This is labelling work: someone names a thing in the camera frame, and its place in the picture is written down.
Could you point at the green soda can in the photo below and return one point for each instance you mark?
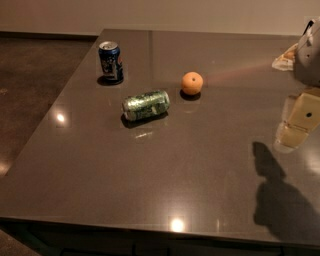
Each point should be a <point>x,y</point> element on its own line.
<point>146,105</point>

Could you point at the orange fruit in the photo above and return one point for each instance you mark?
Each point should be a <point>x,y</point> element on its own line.
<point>191,83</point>

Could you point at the crumpled snack wrapper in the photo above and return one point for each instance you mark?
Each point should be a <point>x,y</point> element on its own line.
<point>285,62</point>

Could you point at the blue soda can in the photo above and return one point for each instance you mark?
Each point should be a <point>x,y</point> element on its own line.
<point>111,63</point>

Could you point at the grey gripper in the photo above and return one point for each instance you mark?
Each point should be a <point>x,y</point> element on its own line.
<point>308,60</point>

